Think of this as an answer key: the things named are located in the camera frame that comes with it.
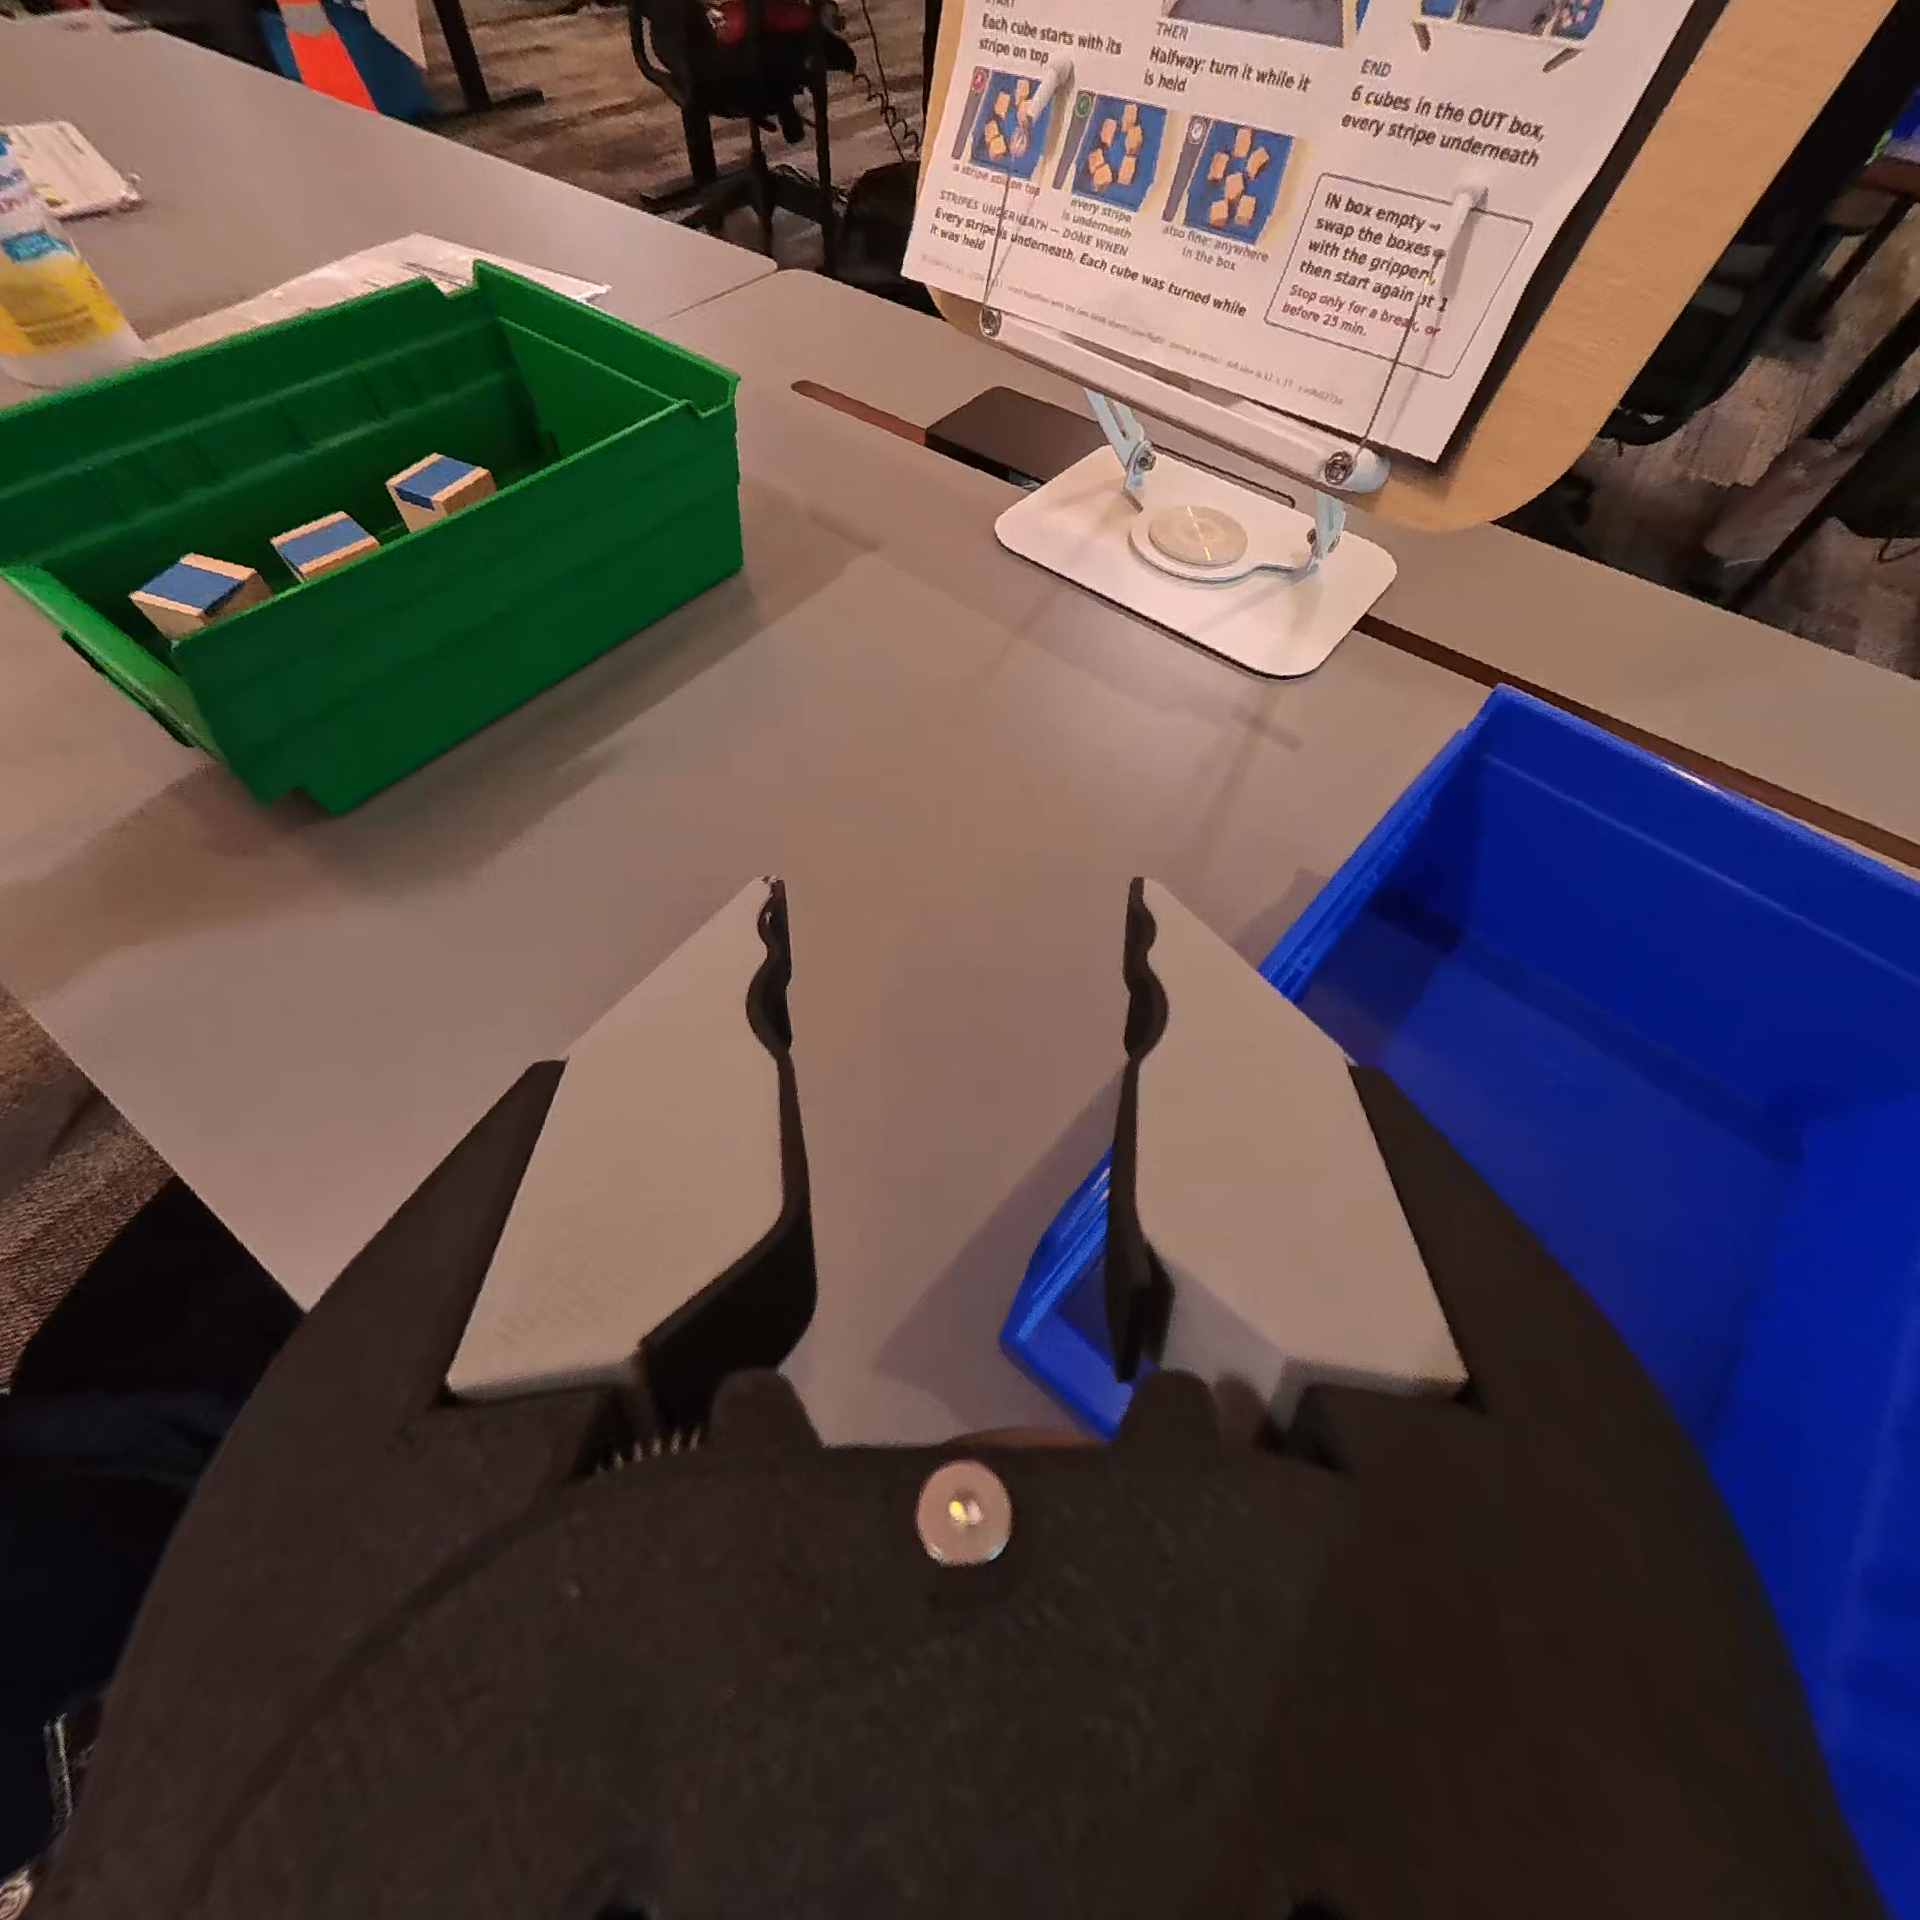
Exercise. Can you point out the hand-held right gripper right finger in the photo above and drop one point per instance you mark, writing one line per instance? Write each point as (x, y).
(1291, 1200)

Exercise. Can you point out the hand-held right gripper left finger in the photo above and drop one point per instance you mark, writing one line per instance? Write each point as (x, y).
(644, 1200)

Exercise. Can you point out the blue plastic bin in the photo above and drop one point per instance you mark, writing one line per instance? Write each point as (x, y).
(1574, 1051)

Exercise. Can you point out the green plastic bin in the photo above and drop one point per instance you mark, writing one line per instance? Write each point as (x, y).
(450, 661)

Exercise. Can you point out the blue striped wooden cube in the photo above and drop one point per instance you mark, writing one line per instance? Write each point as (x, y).
(195, 600)
(322, 549)
(441, 493)

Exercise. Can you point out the person's dark trousers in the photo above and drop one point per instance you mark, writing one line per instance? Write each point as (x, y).
(120, 1425)

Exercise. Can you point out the instruction sheet on stand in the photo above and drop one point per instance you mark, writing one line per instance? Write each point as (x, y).
(1320, 600)

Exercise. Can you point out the white bagged paper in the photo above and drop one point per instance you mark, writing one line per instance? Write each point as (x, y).
(344, 279)

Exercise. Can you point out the printed instruction sheet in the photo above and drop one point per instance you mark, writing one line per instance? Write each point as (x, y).
(1275, 150)

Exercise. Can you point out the white disinfecting wipes canister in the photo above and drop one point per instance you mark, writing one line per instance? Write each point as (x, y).
(52, 300)

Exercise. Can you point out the black office chair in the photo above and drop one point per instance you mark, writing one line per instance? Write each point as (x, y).
(750, 75)

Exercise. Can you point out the small white card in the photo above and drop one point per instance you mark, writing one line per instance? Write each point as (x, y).
(83, 165)

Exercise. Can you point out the orange traffic cone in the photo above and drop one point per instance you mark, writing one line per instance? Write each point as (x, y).
(322, 52)

